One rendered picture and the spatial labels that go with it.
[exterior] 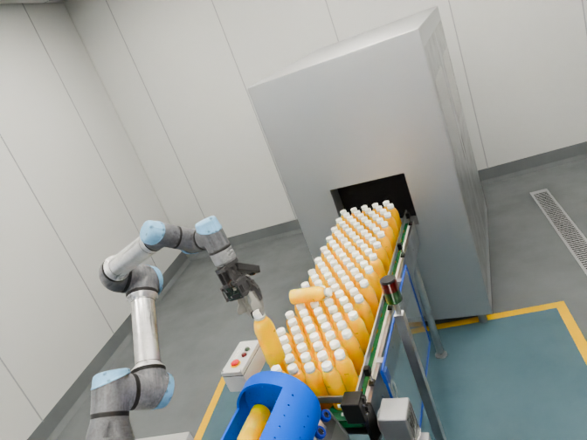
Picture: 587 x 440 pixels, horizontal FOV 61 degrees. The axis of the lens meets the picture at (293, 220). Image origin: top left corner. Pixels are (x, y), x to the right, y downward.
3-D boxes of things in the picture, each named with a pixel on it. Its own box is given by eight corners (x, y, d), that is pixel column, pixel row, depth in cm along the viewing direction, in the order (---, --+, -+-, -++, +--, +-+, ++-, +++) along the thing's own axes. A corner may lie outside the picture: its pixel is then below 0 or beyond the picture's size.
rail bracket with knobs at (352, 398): (343, 427, 179) (334, 405, 176) (348, 412, 185) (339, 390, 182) (369, 427, 175) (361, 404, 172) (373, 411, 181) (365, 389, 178)
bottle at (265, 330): (264, 367, 170) (245, 321, 164) (272, 354, 176) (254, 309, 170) (282, 367, 167) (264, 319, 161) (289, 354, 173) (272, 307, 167)
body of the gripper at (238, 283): (227, 305, 160) (210, 271, 158) (239, 292, 167) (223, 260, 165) (245, 299, 156) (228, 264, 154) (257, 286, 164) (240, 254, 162)
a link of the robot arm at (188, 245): (168, 229, 166) (185, 222, 158) (196, 235, 174) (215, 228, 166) (166, 251, 164) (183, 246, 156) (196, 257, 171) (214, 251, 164)
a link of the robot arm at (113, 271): (86, 264, 185) (150, 209, 154) (114, 267, 192) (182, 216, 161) (85, 293, 180) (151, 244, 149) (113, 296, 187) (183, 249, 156)
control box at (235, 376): (230, 392, 205) (219, 372, 201) (248, 359, 222) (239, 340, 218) (250, 391, 200) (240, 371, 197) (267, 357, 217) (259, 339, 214)
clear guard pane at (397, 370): (414, 461, 209) (382, 371, 193) (429, 340, 275) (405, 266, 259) (416, 461, 208) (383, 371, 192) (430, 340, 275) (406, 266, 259)
